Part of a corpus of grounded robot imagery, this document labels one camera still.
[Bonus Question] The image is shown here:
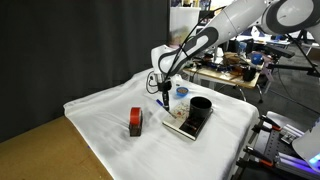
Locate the black camera boom stand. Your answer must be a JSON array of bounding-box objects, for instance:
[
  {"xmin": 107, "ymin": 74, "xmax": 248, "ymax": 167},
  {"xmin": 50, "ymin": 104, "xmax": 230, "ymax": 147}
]
[{"xmin": 265, "ymin": 44, "xmax": 320, "ymax": 78}]

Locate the white tablecloth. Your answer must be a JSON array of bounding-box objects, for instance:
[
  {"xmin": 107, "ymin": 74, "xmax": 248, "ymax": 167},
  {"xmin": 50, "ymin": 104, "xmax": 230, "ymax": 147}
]
[{"xmin": 63, "ymin": 66, "xmax": 260, "ymax": 180}]

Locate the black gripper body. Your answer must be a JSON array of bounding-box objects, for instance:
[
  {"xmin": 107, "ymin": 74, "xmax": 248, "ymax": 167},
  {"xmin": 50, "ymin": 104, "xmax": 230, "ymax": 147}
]
[{"xmin": 157, "ymin": 79, "xmax": 173, "ymax": 96}]

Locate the aluminium extrusion rail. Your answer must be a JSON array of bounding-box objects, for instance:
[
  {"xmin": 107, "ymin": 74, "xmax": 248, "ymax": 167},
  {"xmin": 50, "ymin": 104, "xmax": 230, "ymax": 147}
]
[
  {"xmin": 286, "ymin": 123, "xmax": 306, "ymax": 137},
  {"xmin": 276, "ymin": 151, "xmax": 320, "ymax": 178}
]

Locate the blue bowl with cereal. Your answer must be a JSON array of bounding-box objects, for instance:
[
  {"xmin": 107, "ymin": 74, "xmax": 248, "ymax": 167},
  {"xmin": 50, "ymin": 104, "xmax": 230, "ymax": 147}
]
[{"xmin": 175, "ymin": 86, "xmax": 190, "ymax": 98}]

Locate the blue round object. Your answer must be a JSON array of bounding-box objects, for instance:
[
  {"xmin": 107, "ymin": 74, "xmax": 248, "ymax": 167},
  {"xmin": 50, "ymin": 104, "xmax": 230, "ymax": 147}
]
[{"xmin": 250, "ymin": 53, "xmax": 264, "ymax": 66}]

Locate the small aluminium bracket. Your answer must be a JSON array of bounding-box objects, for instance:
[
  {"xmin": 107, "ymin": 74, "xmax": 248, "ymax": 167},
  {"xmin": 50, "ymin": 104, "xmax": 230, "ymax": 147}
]
[{"xmin": 280, "ymin": 132, "xmax": 294, "ymax": 145}]

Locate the black orange bar clamp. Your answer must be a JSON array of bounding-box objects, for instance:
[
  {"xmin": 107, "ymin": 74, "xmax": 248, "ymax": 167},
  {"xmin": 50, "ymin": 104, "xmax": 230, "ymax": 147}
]
[
  {"xmin": 243, "ymin": 145, "xmax": 278, "ymax": 166},
  {"xmin": 258, "ymin": 114, "xmax": 283, "ymax": 133},
  {"xmin": 235, "ymin": 158, "xmax": 278, "ymax": 172}
]

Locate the black mug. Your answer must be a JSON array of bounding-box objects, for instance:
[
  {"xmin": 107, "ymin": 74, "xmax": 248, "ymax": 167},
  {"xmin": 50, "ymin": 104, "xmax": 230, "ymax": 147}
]
[{"xmin": 242, "ymin": 65, "xmax": 257, "ymax": 82}]

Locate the red tape dispenser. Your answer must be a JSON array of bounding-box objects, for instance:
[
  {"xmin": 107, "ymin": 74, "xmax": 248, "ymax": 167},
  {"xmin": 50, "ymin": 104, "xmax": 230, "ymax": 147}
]
[{"xmin": 128, "ymin": 106, "xmax": 144, "ymax": 138}]

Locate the cluttered wooden desk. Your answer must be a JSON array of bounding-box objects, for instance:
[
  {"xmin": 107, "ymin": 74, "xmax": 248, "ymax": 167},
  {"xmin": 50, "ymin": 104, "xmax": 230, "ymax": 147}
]
[{"xmin": 182, "ymin": 64, "xmax": 262, "ymax": 104}]

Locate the black and white book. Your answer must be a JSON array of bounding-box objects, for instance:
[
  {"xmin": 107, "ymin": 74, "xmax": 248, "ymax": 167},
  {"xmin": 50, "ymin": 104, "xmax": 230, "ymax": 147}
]
[{"xmin": 161, "ymin": 101, "xmax": 214, "ymax": 142}]

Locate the translucent plastic storage bin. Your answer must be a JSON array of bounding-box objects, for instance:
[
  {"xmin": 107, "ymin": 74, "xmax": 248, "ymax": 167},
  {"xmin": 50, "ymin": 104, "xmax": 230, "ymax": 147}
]
[{"xmin": 169, "ymin": 6, "xmax": 202, "ymax": 48}]

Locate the grey marker with blue cap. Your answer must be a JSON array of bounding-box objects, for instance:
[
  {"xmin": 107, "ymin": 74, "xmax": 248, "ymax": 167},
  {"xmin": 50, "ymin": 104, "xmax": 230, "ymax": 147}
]
[{"xmin": 155, "ymin": 98, "xmax": 177, "ymax": 119}]

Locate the black curtain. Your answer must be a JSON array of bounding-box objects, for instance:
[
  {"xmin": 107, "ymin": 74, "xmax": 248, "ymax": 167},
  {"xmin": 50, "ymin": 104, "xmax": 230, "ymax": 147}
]
[{"xmin": 0, "ymin": 0, "xmax": 170, "ymax": 144}]

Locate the black cup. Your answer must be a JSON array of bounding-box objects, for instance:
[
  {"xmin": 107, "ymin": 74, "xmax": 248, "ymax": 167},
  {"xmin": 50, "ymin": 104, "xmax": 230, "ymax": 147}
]
[{"xmin": 189, "ymin": 96, "xmax": 213, "ymax": 120}]

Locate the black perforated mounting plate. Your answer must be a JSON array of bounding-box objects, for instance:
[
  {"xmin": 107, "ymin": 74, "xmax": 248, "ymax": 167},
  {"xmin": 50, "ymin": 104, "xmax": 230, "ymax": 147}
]
[{"xmin": 233, "ymin": 111, "xmax": 320, "ymax": 180}]

